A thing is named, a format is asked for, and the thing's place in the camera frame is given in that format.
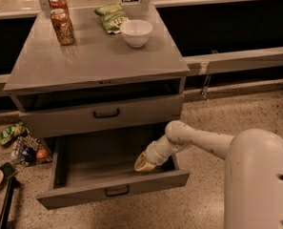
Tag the gold soda can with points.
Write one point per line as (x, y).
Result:
(62, 26)

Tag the grey metal rail frame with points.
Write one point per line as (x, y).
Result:
(212, 19)

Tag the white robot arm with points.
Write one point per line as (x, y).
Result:
(253, 188)

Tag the red soda can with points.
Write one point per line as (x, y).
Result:
(58, 6)

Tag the grey drawer cabinet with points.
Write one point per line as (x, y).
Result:
(97, 68)

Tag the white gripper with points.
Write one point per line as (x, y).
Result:
(153, 154)

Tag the blue can in basket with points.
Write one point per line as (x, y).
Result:
(28, 155)

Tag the grey drawer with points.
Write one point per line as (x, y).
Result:
(100, 165)
(104, 116)

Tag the white bowl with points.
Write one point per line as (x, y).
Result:
(136, 33)

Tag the green chip bag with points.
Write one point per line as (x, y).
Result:
(112, 17)

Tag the grey top drawer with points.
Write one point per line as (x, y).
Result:
(104, 116)

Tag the wire basket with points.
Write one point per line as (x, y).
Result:
(26, 141)

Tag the orange fruit in basket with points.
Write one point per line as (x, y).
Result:
(42, 156)

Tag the green sponge on floor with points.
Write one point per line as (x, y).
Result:
(8, 170)

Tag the black stand on floor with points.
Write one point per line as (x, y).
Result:
(5, 212)

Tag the green snack bag on floor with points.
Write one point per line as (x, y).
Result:
(11, 132)

